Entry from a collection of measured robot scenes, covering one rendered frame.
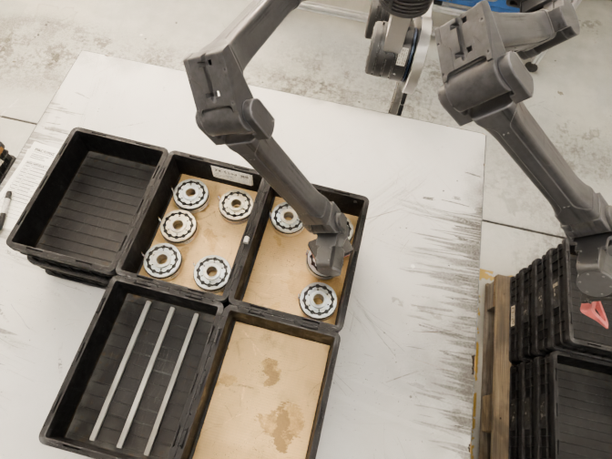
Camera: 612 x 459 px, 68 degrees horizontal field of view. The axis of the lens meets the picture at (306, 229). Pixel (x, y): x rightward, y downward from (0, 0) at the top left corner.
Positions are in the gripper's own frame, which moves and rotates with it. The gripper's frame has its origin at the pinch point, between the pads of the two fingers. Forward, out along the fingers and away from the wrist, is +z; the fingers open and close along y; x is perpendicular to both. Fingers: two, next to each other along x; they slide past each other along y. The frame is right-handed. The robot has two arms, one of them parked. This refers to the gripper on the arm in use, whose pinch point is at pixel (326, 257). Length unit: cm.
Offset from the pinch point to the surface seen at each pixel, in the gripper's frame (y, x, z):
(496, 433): 50, -74, 70
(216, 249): -26.4, 16.3, 7.4
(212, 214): -23.5, 27.5, 8.0
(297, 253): -5.5, 6.0, 6.5
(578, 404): 73, -73, 46
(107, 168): -48, 55, 10
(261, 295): -19.7, -1.5, 6.2
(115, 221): -50, 36, 9
